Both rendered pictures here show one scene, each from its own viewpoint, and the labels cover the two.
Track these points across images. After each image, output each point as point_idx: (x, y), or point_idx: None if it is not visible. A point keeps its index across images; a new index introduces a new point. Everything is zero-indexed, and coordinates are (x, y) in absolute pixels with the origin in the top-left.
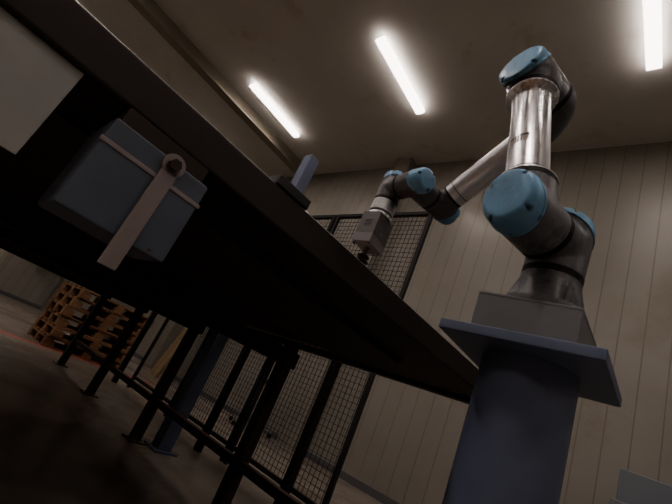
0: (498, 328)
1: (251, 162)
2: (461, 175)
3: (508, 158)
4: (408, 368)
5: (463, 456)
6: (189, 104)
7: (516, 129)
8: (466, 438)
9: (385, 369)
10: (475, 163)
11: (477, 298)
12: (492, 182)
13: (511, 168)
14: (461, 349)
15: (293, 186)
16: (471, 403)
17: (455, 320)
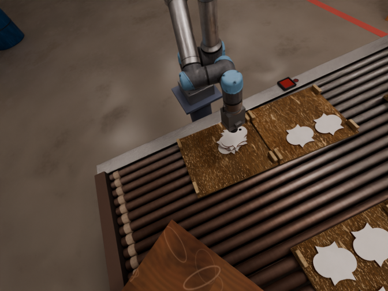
0: (215, 85)
1: (295, 75)
2: (197, 48)
3: (217, 36)
4: (156, 189)
5: (211, 112)
6: (313, 68)
7: (217, 19)
8: (211, 110)
9: (136, 242)
10: (193, 34)
11: (213, 86)
12: (224, 49)
13: (221, 41)
14: (206, 105)
15: (284, 78)
16: (209, 107)
17: (220, 92)
